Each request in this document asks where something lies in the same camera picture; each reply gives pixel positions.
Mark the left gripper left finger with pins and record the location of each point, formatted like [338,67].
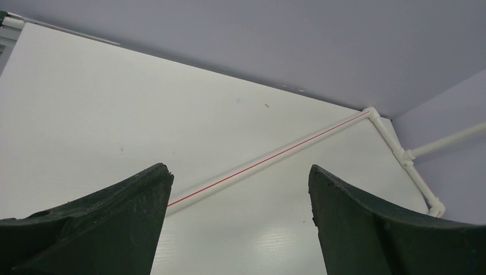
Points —
[112,231]

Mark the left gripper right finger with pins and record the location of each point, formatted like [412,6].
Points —
[360,233]

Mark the white PVC pipe frame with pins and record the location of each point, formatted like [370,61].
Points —
[404,157]

